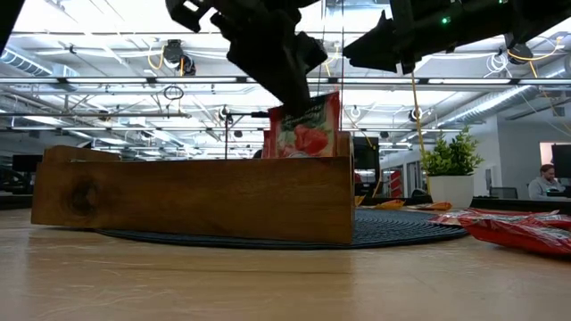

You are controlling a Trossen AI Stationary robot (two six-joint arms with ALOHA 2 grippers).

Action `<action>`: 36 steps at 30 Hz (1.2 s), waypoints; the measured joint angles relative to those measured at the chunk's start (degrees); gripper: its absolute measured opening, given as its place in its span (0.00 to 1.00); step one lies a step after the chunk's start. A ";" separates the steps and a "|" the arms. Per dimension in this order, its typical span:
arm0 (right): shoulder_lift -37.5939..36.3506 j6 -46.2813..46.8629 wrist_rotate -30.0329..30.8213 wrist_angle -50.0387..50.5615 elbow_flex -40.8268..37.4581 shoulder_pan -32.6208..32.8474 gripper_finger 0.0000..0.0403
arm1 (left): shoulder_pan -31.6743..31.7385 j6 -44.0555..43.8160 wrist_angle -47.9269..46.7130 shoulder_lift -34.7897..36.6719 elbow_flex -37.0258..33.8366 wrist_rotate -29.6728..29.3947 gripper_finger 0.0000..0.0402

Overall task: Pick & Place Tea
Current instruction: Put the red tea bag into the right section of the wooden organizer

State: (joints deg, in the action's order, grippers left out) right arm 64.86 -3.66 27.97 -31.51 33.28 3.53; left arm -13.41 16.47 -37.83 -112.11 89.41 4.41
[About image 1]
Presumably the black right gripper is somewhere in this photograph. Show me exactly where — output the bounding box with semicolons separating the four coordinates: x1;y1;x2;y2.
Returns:
342;0;509;75

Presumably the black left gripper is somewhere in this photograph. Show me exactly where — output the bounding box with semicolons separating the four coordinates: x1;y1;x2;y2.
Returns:
164;0;320;119

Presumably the red strawberry tea packet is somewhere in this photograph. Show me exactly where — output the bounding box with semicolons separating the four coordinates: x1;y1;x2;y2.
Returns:
427;210;566;229
459;218;571;258
261;128;274;160
466;207;571;219
267;91;343;160

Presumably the wooden compartment box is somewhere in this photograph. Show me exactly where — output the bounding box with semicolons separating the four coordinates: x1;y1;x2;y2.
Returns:
30;131;356;245

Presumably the black stand pole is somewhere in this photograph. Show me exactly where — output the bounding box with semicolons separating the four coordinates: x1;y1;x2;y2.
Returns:
221;106;269;160

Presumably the black computer monitor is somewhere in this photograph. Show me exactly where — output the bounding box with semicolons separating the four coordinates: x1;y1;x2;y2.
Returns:
551;144;571;179
353;136;380;184
12;154;44;174

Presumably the red storage bins rack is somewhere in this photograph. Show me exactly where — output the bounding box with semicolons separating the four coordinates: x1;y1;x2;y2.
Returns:
390;169;402;200

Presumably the green plant in white pot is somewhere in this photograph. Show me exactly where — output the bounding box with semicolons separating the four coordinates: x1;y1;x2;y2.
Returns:
420;126;485;210

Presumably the round dark blue placemat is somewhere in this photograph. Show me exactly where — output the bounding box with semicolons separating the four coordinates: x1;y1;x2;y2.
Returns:
95;208;469;251

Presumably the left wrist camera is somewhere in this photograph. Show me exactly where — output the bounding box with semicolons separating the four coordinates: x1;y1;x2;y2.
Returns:
294;31;329;77

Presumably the yellow power cable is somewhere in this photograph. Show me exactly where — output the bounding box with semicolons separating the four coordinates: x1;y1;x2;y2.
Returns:
410;73;430;197

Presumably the black ceiling cord reel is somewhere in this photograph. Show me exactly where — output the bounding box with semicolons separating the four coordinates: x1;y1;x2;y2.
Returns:
162;38;197;77
506;42;534;67

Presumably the silver air duct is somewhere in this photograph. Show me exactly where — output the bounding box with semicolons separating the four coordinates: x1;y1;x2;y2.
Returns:
439;57;571;130

